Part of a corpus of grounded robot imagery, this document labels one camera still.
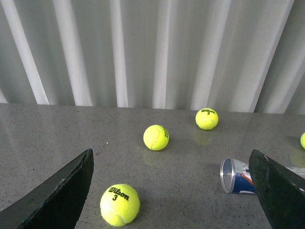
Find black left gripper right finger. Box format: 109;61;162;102
249;149;305;229

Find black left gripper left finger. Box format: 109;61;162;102
0;149;94;229

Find blue white Wilson tennis can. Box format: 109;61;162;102
220;156;305;195

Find plain yellow tennis ball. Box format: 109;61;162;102
300;133;305;149

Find near Wilson 3 tennis ball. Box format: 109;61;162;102
100;184;140;227

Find wilson 3 tennis ball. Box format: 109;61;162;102
100;184;140;227
195;108;219;130

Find far Wilson 3 tennis ball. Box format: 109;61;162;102
195;108;219;130

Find Head Team tennis ball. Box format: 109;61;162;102
143;125;169;151

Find white pleated curtain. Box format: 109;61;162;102
0;0;305;114

